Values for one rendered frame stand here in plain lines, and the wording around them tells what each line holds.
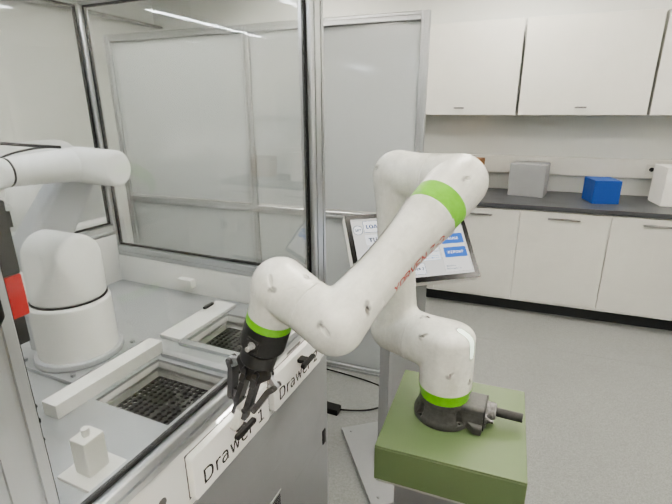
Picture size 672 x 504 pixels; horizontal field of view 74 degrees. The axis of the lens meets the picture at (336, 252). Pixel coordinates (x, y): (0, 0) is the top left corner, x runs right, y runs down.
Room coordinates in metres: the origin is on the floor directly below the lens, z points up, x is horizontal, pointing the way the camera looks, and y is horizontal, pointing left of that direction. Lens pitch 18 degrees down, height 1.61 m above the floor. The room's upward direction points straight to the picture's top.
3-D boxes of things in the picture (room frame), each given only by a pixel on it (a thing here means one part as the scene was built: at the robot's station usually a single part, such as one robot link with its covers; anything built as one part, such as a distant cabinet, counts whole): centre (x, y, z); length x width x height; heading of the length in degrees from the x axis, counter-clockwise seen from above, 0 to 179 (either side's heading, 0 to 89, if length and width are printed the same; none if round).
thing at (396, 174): (1.07, -0.17, 1.25); 0.16 x 0.13 x 0.53; 44
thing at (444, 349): (0.98, -0.26, 1.02); 0.16 x 0.13 x 0.19; 44
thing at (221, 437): (0.87, 0.25, 0.87); 0.29 x 0.02 x 0.11; 156
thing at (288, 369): (1.16, 0.12, 0.87); 0.29 x 0.02 x 0.11; 156
